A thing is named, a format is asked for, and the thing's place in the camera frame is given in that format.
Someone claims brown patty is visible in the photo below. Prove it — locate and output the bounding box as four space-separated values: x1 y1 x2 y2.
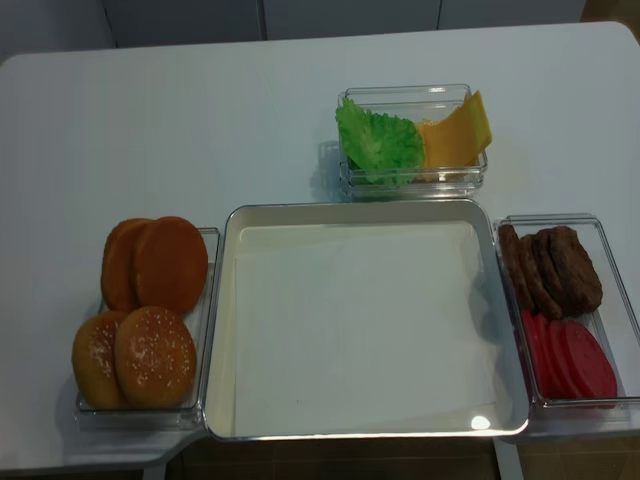
550 226 603 314
498 224 535 311
519 234 554 318
533 228 573 318

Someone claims sesame top bun rear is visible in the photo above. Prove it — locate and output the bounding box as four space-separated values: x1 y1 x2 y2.
71 311 127 410

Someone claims sesame top bun front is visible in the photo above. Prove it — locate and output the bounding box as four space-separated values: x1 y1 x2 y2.
114 306 197 409

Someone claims green lettuce leaf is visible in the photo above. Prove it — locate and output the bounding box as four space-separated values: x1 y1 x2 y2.
335 98 425 185

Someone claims clear patty tomato container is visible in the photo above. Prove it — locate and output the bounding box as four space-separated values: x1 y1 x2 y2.
493 214 639 432

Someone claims clear bun container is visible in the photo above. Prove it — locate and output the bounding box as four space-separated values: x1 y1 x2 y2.
74 228 220 432

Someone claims red tomato slice rear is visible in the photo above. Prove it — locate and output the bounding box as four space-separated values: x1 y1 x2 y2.
521 310 555 399

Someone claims clear lettuce cheese container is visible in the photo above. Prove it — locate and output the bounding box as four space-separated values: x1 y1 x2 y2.
337 84 488 201

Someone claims plain bun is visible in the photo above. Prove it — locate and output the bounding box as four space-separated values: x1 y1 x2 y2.
131 216 208 314
100 218 151 312

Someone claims yellow cheese slice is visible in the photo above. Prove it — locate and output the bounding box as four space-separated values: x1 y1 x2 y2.
469 91 493 151

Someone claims brown patty rear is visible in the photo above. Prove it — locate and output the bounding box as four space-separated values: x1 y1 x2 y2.
498 224 535 311

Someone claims orange cheese slice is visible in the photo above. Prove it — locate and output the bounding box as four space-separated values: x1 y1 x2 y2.
415 95 483 181

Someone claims red tomato slice front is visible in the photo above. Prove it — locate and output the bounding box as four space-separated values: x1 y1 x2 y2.
560 320 618 399

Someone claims large metal tray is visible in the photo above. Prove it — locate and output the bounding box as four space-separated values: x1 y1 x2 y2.
204 199 530 441

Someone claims plain bottom bun rear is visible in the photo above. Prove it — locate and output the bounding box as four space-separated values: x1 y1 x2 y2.
100 218 151 312

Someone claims red tomato slice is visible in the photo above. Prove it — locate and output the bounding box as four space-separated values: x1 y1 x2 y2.
560 320 618 399
521 310 555 399
544 320 579 399

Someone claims plain bottom bun front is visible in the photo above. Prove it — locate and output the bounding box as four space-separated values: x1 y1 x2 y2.
131 216 208 314

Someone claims brown patty front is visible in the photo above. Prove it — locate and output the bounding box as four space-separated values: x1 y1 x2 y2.
550 226 603 314

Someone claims sesame bun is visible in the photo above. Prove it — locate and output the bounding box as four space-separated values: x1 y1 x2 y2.
114 306 197 409
71 311 127 410

